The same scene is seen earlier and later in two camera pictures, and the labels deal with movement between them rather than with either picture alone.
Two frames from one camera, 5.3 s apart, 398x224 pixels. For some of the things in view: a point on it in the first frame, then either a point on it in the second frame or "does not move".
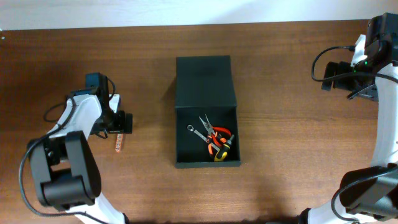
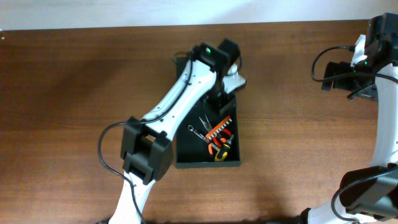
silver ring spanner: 191,128 does not move
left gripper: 122,124 -> 221,105
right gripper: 339,68 does not move
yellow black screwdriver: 222,154 does not move
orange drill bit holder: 119,142 -> 227,121
